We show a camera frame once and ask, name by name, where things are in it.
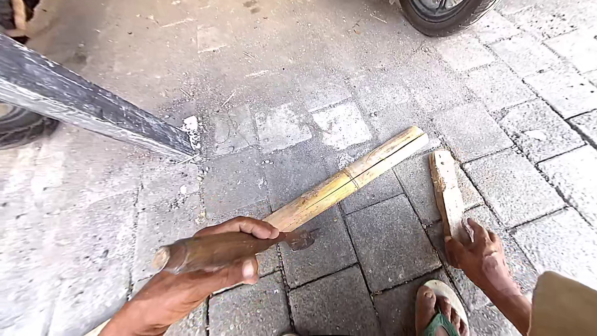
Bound person's left hand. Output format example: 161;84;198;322
134;216;280;333

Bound person's right hand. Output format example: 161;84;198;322
444;218;521;298

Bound tool with brown wooden handle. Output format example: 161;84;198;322
154;228;319;274

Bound pale rough wood block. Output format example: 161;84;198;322
428;150;473;244

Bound person's right forearm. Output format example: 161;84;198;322
483;282;532;336

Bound person's left forearm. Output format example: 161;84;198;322
99;299;173;336

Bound person's legs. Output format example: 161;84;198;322
415;271;597;336

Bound split bamboo pole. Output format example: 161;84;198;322
84;126;429;336

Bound black wheel with grey rim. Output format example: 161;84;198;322
399;0;502;38

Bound black tire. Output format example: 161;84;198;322
0;101;60;150

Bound dark grey metal post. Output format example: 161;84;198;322
0;33;196;163

